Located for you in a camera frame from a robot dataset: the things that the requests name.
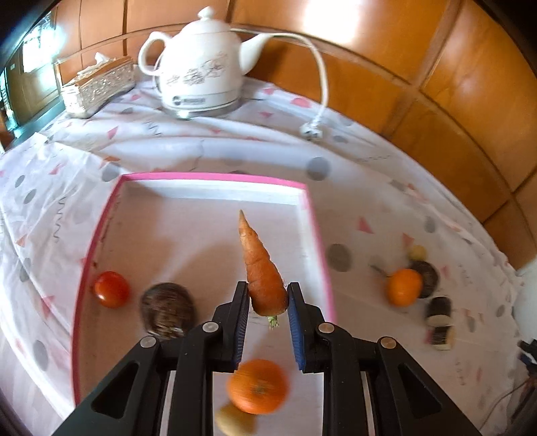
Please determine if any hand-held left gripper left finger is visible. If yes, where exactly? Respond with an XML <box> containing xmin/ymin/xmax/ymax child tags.
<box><xmin>50</xmin><ymin>281</ymin><xmax>251</xmax><ymax>436</ymax></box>

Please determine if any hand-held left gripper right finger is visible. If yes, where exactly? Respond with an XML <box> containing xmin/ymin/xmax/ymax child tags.
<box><xmin>286</xmin><ymin>282</ymin><xmax>483</xmax><ymax>436</ymax></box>

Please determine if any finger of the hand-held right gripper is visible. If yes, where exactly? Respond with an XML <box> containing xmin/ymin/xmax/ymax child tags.
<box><xmin>517</xmin><ymin>339</ymin><xmax>537</xmax><ymax>367</ymax></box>

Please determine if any orange carrot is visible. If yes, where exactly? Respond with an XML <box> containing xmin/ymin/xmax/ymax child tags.
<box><xmin>238</xmin><ymin>210</ymin><xmax>289</xmax><ymax>330</ymax></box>

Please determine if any large orange tangerine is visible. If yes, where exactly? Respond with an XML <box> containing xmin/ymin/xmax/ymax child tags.
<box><xmin>227</xmin><ymin>358</ymin><xmax>291</xmax><ymax>416</ymax></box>

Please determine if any pink rectangular tray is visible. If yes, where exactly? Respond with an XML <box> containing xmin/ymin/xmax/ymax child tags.
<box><xmin>71</xmin><ymin>172</ymin><xmax>336</xmax><ymax>407</ymax></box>

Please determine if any small orange tangerine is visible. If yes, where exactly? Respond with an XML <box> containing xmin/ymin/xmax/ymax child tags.
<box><xmin>386</xmin><ymin>268</ymin><xmax>424</xmax><ymax>308</ymax></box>

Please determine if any red tomato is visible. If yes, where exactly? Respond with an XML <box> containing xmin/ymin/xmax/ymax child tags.
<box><xmin>93</xmin><ymin>271</ymin><xmax>131</xmax><ymax>309</ymax></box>

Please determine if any white patterned tablecloth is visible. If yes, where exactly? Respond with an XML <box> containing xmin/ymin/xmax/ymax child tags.
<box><xmin>0</xmin><ymin>77</ymin><xmax>529</xmax><ymax>436</ymax></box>

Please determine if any white ceramic electric kettle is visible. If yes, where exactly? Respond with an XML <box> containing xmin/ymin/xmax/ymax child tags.
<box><xmin>138</xmin><ymin>6</ymin><xmax>278</xmax><ymax>120</ymax></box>

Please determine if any silver patterned tissue box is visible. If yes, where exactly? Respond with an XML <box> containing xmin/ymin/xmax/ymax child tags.
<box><xmin>60</xmin><ymin>52</ymin><xmax>137</xmax><ymax>119</ymax></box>

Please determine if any wooden glass door cabinet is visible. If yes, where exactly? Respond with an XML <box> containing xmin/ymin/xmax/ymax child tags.
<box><xmin>0</xmin><ymin>8</ymin><xmax>63</xmax><ymax>139</ymax></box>

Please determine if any white power cord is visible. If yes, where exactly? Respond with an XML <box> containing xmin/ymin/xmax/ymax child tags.
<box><xmin>233</xmin><ymin>29</ymin><xmax>329</xmax><ymax>141</ymax></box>

